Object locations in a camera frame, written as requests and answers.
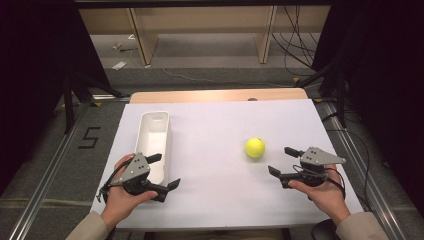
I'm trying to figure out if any black round stool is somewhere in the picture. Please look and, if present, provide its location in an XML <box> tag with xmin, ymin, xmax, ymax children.
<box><xmin>311</xmin><ymin>219</ymin><xmax>342</xmax><ymax>240</ymax></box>

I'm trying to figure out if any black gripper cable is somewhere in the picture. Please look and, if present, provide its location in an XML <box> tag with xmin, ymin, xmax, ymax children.
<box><xmin>292</xmin><ymin>164</ymin><xmax>347</xmax><ymax>201</ymax></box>
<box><xmin>96</xmin><ymin>159</ymin><xmax>134</xmax><ymax>203</ymax></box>

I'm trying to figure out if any black curtain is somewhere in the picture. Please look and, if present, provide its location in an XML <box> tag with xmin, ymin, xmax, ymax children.
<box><xmin>0</xmin><ymin>0</ymin><xmax>112</xmax><ymax>198</ymax></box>
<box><xmin>311</xmin><ymin>0</ymin><xmax>424</xmax><ymax>218</ymax></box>

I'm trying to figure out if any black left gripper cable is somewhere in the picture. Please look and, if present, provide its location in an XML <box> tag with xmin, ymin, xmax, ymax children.
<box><xmin>96</xmin><ymin>159</ymin><xmax>134</xmax><ymax>203</ymax></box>

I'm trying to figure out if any person's right hand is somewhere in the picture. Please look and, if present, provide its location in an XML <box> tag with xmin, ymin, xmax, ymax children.
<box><xmin>288</xmin><ymin>164</ymin><xmax>352</xmax><ymax>227</ymax></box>

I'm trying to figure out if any wooden furniture leg panel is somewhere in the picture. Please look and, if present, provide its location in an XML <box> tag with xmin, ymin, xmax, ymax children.
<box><xmin>254</xmin><ymin>5</ymin><xmax>278</xmax><ymax>65</ymax></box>
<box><xmin>126</xmin><ymin>8</ymin><xmax>160</xmax><ymax>66</ymax></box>

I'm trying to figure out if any white plastic bin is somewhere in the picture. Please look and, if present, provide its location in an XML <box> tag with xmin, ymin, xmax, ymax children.
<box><xmin>134</xmin><ymin>110</ymin><xmax>173</xmax><ymax>187</ymax></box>

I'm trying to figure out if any metal floor rail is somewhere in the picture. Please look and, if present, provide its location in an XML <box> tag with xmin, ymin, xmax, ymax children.
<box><xmin>319</xmin><ymin>99</ymin><xmax>408</xmax><ymax>240</ymax></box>
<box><xmin>8</xmin><ymin>99</ymin><xmax>92</xmax><ymax>240</ymax></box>

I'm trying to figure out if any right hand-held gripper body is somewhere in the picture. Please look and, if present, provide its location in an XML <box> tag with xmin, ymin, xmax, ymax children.
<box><xmin>280</xmin><ymin>146</ymin><xmax>347</xmax><ymax>189</ymax></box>

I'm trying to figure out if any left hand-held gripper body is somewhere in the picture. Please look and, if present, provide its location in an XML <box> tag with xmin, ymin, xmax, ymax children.
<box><xmin>109</xmin><ymin>152</ymin><xmax>169</xmax><ymax>203</ymax></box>

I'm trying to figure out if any wooden table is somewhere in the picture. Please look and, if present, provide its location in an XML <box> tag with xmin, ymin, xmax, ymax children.
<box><xmin>129</xmin><ymin>87</ymin><xmax>309</xmax><ymax>104</ymax></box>

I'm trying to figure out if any yellow tennis ball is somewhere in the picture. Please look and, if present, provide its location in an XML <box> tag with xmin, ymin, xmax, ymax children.
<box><xmin>244</xmin><ymin>137</ymin><xmax>267</xmax><ymax>159</ymax></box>

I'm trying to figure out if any bundle of black cables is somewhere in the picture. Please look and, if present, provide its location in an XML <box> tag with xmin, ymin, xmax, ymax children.
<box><xmin>271</xmin><ymin>4</ymin><xmax>322</xmax><ymax>78</ymax></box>

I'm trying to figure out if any black tripod stand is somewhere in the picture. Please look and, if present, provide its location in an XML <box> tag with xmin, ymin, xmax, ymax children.
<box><xmin>294</xmin><ymin>61</ymin><xmax>348</xmax><ymax>128</ymax></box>
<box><xmin>62</xmin><ymin>66</ymin><xmax>125</xmax><ymax>134</ymax></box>

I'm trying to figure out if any person's left hand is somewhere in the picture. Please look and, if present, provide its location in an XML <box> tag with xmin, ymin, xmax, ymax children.
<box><xmin>101</xmin><ymin>153</ymin><xmax>158</xmax><ymax>231</ymax></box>

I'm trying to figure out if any wooden furniture back panel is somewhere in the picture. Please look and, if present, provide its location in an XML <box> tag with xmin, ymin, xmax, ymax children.
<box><xmin>78</xmin><ymin>6</ymin><xmax>331</xmax><ymax>34</ymax></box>

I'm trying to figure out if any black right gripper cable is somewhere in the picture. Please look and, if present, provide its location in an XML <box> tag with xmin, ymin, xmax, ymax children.
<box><xmin>292</xmin><ymin>164</ymin><xmax>347</xmax><ymax>201</ymax></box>

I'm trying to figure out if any black floor cable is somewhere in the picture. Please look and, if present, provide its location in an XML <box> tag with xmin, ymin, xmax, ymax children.
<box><xmin>323</xmin><ymin>111</ymin><xmax>372</xmax><ymax>205</ymax></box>

